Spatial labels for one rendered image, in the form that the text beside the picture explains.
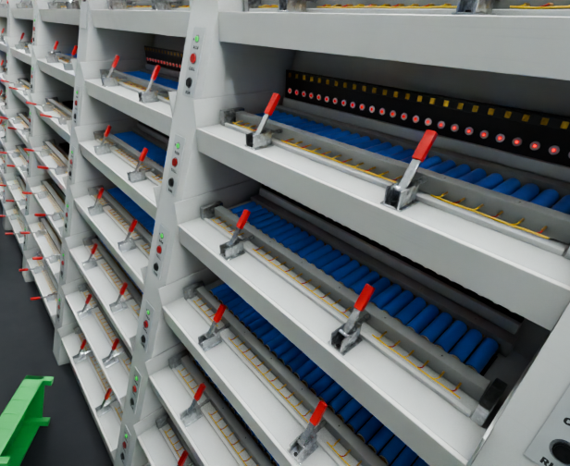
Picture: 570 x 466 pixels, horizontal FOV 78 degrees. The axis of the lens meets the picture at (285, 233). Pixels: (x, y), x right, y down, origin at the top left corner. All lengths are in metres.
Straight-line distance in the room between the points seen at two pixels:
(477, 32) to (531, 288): 0.24
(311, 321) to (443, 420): 0.20
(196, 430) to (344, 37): 0.77
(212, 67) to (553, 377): 0.65
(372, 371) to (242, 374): 0.29
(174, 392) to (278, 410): 0.34
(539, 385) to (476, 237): 0.14
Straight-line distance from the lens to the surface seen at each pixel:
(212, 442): 0.85
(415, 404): 0.46
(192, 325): 0.78
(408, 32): 0.45
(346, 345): 0.48
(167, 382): 0.94
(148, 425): 1.10
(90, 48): 1.36
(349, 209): 0.44
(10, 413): 1.38
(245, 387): 0.68
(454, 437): 0.46
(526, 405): 0.40
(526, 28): 0.40
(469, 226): 0.41
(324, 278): 0.55
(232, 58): 0.74
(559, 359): 0.38
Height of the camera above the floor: 1.20
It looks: 18 degrees down
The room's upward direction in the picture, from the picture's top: 16 degrees clockwise
